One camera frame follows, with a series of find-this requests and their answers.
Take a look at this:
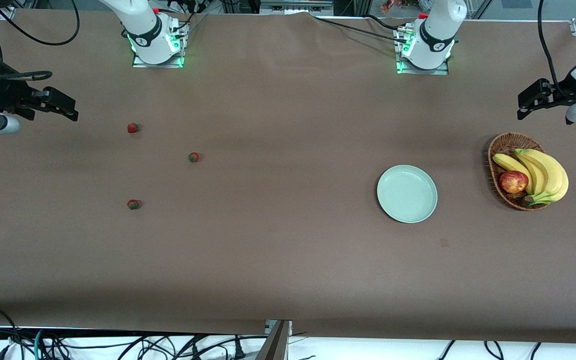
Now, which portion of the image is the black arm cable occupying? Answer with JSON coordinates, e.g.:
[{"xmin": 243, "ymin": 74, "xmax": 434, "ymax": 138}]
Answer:
[
  {"xmin": 0, "ymin": 0, "xmax": 80, "ymax": 82},
  {"xmin": 538, "ymin": 0, "xmax": 569, "ymax": 98}
]

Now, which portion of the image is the pale green round plate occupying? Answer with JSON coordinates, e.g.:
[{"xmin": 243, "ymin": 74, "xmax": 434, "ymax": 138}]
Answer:
[{"xmin": 376, "ymin": 164, "xmax": 439, "ymax": 224}]

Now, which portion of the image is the long black table cable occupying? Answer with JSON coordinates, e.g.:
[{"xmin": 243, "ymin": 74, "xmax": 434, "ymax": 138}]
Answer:
[{"xmin": 315, "ymin": 16, "xmax": 409, "ymax": 43}]

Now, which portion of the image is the red apple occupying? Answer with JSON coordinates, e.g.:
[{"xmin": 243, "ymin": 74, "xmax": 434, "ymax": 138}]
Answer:
[{"xmin": 499, "ymin": 170, "xmax": 530, "ymax": 195}]

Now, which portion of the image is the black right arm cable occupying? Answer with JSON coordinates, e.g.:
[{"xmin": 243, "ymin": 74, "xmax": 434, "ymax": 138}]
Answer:
[{"xmin": 0, "ymin": 0, "xmax": 80, "ymax": 82}]

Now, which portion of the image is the brown table cover sheet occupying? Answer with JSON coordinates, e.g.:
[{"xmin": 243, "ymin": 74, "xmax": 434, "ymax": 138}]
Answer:
[{"xmin": 0, "ymin": 9, "xmax": 576, "ymax": 345}]

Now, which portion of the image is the short black table cable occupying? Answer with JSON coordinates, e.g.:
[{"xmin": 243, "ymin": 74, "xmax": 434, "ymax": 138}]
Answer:
[{"xmin": 363, "ymin": 14, "xmax": 404, "ymax": 31}]

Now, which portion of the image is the aluminium profile post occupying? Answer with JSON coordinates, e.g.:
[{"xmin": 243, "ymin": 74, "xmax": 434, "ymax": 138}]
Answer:
[{"xmin": 255, "ymin": 320, "xmax": 293, "ymax": 360}]

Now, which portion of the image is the grey metal box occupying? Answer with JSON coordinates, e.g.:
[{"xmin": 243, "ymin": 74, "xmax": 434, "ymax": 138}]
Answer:
[{"xmin": 259, "ymin": 0, "xmax": 334, "ymax": 15}]

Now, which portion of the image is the brown wicker basket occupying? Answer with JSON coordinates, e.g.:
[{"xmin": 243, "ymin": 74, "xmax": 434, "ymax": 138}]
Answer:
[{"xmin": 487, "ymin": 132, "xmax": 552, "ymax": 212}]

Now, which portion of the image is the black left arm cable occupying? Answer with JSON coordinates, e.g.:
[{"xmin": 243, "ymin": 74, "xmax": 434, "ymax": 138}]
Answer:
[{"xmin": 538, "ymin": 0, "xmax": 569, "ymax": 98}]

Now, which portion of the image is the yellow banana bunch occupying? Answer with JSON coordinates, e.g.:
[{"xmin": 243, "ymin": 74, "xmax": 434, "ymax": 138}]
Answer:
[{"xmin": 492, "ymin": 148, "xmax": 569, "ymax": 206}]

